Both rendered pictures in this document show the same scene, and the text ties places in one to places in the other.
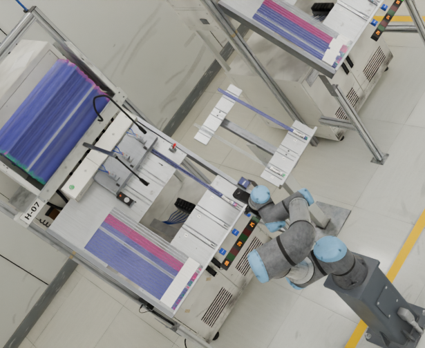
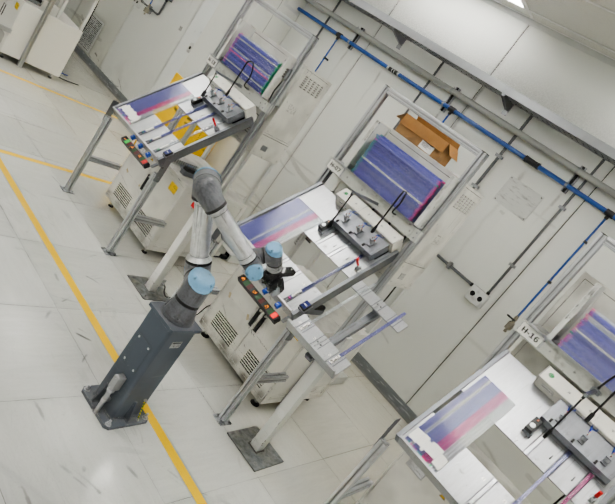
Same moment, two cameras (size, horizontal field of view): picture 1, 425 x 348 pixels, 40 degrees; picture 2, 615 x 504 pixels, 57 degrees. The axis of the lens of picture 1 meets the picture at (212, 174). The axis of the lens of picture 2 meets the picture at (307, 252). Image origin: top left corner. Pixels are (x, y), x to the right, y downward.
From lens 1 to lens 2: 2.21 m
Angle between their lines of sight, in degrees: 50
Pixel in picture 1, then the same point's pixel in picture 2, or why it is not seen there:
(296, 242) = (206, 179)
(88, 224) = (315, 204)
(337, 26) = (459, 464)
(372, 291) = (150, 327)
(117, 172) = (348, 223)
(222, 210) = (289, 287)
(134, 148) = (365, 237)
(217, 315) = (217, 329)
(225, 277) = (243, 337)
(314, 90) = (402, 471)
